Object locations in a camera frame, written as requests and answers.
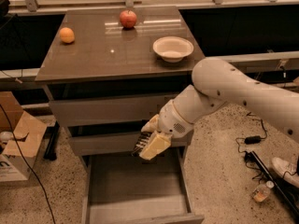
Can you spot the grey open bottom drawer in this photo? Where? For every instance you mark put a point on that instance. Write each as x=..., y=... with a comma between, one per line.
x=122, y=189

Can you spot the black power adapter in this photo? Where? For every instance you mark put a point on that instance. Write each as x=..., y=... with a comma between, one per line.
x=253, y=140

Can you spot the black metal floor bar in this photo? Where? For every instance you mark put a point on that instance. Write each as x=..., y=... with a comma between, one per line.
x=286, y=192

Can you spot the open cardboard box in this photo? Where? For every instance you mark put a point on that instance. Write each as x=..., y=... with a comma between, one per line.
x=21, y=137

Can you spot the grey drawer cabinet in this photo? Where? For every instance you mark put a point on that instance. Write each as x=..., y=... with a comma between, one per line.
x=106, y=60

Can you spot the grey top drawer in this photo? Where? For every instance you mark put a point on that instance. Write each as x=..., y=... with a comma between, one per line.
x=81, y=112

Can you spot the plastic bottle on floor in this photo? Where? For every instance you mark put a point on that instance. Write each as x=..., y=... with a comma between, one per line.
x=262, y=191

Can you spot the grey middle drawer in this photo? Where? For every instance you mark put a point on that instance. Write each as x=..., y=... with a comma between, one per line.
x=103, y=144

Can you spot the black table leg foot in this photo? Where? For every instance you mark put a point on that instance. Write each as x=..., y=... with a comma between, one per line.
x=51, y=135

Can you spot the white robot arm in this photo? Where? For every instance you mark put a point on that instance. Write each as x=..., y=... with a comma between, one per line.
x=216, y=83

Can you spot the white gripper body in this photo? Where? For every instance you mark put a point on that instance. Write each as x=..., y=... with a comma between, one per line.
x=172, y=119

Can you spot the red apple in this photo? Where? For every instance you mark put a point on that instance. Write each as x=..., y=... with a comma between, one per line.
x=128, y=19

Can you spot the white sneaker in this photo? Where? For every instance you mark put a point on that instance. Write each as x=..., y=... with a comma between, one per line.
x=286, y=170

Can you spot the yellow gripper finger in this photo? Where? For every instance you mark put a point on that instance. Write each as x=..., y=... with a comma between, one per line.
x=152, y=125
x=157, y=144

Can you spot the orange fruit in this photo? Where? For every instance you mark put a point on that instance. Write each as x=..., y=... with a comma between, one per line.
x=67, y=35

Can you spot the white paper bowl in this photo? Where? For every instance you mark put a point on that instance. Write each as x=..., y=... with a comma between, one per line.
x=172, y=49

